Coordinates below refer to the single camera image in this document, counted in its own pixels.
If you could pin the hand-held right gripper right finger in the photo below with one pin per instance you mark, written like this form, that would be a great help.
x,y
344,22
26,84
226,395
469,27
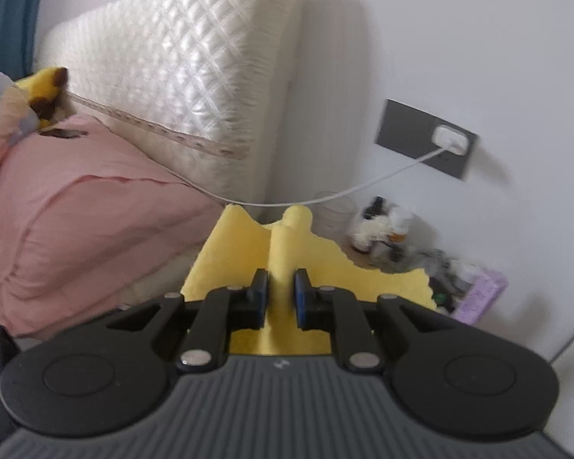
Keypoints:
x,y
300,296

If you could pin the white pill bottle orange label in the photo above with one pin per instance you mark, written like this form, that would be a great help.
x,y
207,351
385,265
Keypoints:
x,y
401,224

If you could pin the grey wall socket panel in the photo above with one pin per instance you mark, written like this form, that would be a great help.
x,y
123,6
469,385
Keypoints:
x,y
406,124

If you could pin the grey plush toy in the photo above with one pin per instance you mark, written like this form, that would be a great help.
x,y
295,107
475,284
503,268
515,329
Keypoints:
x,y
433,265

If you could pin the dark brown diffuser bottle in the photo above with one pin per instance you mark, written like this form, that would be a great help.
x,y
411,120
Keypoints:
x,y
361,243

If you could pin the pink pillow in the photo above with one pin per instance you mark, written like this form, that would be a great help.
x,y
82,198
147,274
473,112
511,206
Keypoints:
x,y
76,210

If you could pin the cream bed base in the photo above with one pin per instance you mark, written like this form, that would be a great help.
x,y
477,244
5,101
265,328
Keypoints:
x,y
167,272

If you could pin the yellow cleaning cloth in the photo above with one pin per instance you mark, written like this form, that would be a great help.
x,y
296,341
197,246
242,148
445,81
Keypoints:
x,y
280,258

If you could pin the purple drink carton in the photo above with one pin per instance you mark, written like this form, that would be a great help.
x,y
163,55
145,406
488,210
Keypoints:
x,y
480,296

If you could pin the yellow plush toy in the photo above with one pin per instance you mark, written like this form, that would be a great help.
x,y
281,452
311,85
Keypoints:
x,y
40,88

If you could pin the printed blanket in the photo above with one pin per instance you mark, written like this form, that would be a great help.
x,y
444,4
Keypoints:
x,y
2,119

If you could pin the black pouch green logo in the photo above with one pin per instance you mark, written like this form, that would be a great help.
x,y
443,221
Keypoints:
x,y
444,300

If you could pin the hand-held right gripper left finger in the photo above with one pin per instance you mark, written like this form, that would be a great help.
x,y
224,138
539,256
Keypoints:
x,y
260,296

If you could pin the clear glass cup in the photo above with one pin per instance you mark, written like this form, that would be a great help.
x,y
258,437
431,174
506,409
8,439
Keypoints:
x,y
337,213

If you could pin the white charger plug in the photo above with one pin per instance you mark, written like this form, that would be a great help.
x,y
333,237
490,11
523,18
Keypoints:
x,y
451,139

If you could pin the cream quilted headboard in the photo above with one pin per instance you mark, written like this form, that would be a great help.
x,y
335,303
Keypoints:
x,y
172,57

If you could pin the white flower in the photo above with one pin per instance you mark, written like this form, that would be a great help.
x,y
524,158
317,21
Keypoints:
x,y
373,229

